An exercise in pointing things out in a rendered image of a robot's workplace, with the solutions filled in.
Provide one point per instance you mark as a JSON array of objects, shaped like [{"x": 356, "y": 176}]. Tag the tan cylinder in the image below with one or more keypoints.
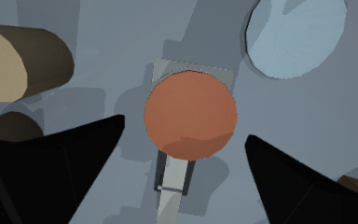
[
  {"x": 32, "y": 60},
  {"x": 16, "y": 127}
]

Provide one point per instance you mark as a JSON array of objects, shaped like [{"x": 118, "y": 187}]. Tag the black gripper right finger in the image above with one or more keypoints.
[{"x": 293, "y": 193}]

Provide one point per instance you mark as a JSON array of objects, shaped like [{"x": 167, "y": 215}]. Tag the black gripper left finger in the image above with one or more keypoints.
[{"x": 43, "y": 180}]

